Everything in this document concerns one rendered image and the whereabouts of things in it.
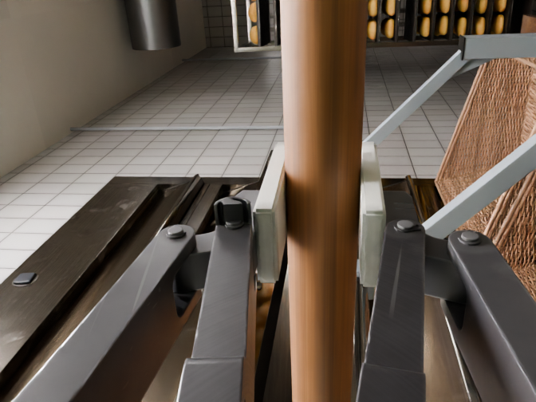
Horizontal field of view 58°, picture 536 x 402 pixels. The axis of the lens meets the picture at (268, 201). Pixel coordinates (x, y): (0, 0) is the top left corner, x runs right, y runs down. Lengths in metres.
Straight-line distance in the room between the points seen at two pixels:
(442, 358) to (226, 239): 0.95
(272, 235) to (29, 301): 1.27
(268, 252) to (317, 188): 0.03
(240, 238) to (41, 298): 1.27
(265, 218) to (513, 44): 0.94
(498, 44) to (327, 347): 0.89
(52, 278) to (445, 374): 1.03
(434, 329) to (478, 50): 0.58
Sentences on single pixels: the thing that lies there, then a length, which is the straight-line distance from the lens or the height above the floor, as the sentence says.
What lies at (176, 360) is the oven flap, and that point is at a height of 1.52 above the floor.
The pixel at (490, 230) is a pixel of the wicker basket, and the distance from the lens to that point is 1.30.
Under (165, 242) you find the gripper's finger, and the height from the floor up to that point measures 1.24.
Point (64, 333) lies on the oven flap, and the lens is 1.28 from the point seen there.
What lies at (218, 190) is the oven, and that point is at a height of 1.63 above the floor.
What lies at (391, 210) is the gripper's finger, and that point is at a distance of 0.18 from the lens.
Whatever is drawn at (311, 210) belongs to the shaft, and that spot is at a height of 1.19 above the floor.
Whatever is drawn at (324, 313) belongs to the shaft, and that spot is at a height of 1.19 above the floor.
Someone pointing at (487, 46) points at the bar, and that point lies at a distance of 1.06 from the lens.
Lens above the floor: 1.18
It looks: 9 degrees up
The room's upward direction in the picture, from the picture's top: 89 degrees counter-clockwise
